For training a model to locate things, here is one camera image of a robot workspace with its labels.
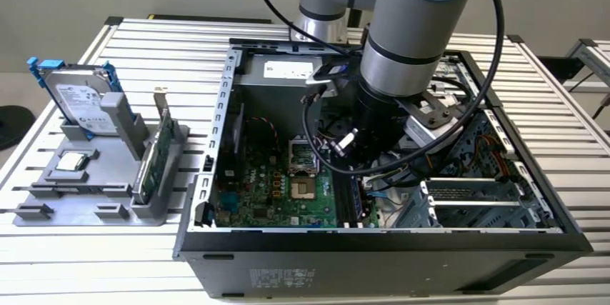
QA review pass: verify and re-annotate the grey metal drive cage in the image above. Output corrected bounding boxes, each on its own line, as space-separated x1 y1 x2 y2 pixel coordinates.
426 53 485 116

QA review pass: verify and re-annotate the aluminium frame table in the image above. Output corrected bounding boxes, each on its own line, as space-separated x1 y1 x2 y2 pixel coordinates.
537 38 610 92

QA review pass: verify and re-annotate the black round base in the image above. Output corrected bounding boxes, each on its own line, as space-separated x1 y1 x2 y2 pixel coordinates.
0 104 35 151

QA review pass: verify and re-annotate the grey power supply unit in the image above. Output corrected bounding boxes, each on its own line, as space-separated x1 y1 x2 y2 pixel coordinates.
233 55 330 141

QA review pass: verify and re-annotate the hard disk in blue carrier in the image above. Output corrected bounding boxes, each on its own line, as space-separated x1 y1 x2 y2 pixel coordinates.
26 56 126 140

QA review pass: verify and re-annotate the graphics card with metal bracket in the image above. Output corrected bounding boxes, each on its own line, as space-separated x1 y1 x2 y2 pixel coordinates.
132 86 175 204

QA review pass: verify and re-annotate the black case fan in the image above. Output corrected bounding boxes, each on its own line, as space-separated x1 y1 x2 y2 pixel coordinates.
219 103 249 177

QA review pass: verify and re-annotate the black camera cable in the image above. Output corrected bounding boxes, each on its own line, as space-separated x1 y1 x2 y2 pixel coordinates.
253 0 508 176

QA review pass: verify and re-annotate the orange and red wire bundle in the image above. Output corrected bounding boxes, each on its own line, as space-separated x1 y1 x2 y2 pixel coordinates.
465 134 518 183

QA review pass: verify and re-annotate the silver CPU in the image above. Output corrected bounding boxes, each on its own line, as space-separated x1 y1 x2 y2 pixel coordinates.
55 152 90 171

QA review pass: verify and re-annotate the metal socket cover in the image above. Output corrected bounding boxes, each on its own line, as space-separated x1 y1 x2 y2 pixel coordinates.
289 134 321 176

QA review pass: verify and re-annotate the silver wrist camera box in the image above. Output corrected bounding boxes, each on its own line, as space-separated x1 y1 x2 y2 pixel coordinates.
402 117 457 151
305 64 350 97

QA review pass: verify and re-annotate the black open PC case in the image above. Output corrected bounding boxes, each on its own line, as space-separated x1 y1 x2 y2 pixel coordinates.
171 38 596 301

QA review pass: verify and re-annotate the green motherboard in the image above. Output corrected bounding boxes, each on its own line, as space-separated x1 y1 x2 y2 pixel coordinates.
213 140 382 230

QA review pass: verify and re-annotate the CPU socket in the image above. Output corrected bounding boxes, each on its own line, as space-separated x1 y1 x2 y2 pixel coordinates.
289 175 318 201

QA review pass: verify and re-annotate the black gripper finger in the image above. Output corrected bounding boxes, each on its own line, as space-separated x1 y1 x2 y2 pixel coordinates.
331 128 359 159

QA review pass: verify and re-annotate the twisted red black fan wire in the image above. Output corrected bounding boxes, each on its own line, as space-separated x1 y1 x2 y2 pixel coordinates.
246 116 283 153

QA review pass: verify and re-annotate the grey parts rack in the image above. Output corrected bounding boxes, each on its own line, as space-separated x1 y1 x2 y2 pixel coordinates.
12 92 193 227

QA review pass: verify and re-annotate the grey metal disk bay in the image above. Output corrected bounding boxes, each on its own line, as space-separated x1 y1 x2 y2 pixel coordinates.
418 176 557 230

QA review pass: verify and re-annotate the RAM stick with white label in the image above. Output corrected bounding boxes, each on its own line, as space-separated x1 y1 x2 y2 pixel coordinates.
349 175 371 221

